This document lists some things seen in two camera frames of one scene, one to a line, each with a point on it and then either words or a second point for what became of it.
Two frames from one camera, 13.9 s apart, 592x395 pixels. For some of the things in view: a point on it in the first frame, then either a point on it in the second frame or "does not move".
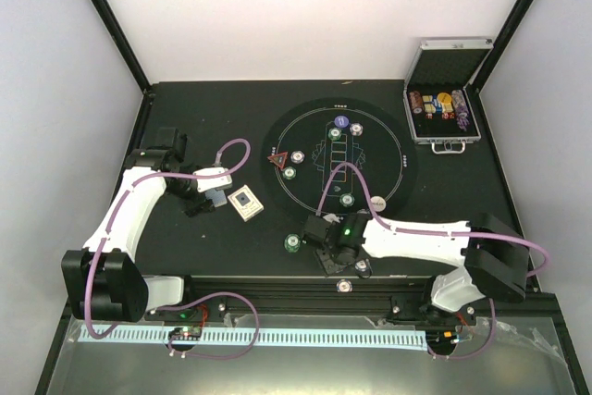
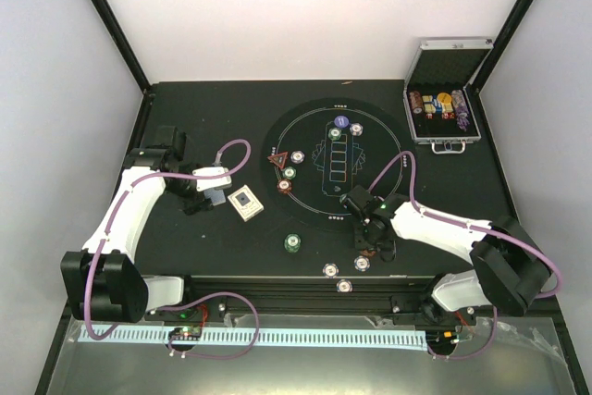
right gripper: [328, 265] to [360, 243]
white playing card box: [245, 203] does not move
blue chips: [356, 129] does not move
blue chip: [361, 265] does not move
